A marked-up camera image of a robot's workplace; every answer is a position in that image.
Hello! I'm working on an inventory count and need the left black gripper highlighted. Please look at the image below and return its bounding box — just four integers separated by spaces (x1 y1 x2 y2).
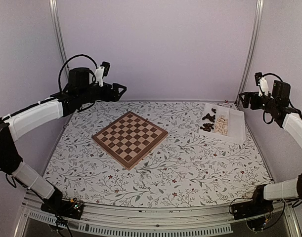
79 82 127 105

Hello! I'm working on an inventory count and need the wooden chess board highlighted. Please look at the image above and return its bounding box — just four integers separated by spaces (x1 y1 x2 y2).
92 112 168 170

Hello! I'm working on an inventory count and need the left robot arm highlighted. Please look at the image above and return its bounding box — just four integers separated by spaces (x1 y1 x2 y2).
0 63 127 214

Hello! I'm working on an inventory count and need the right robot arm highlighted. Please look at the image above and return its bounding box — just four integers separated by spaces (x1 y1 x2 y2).
239 76 302 215

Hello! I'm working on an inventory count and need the pile of light chess pieces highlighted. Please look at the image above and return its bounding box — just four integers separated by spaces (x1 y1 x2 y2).
214 115 228 136

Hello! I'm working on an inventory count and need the pile of dark chess pieces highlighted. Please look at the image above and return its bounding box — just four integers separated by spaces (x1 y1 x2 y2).
200 108 216 132

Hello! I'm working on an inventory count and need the white plastic tray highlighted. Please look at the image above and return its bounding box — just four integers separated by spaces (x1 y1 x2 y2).
198 104 246 145

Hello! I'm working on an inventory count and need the floral patterned table mat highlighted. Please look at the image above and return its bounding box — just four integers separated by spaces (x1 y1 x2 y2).
43 102 271 208

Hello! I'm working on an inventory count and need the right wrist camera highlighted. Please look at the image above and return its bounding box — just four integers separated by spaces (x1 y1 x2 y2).
255 72 269 97

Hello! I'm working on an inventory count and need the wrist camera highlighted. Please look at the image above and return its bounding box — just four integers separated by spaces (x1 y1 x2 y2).
95 61 110 87
255 72 269 97

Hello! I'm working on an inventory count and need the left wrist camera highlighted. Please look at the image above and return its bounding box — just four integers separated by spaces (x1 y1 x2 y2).
95 61 110 87

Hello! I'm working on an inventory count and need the right aluminium frame post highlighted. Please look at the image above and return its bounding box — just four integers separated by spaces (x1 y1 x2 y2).
235 0 264 105

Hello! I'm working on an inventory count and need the aluminium frame post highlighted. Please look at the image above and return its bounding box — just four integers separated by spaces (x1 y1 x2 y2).
48 0 69 66
235 0 264 105

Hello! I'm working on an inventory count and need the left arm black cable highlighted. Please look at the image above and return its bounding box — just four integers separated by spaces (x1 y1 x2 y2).
58 54 98 91

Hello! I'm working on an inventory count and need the left aluminium frame post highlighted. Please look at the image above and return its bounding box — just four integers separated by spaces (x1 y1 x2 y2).
48 0 69 66

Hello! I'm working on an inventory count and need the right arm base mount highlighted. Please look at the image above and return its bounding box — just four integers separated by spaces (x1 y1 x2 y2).
229 198 274 232

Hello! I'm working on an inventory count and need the front aluminium rail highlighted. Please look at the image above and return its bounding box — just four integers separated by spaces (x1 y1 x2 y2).
13 192 302 237

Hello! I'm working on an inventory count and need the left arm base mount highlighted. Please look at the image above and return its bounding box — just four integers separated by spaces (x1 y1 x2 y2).
41 197 84 220

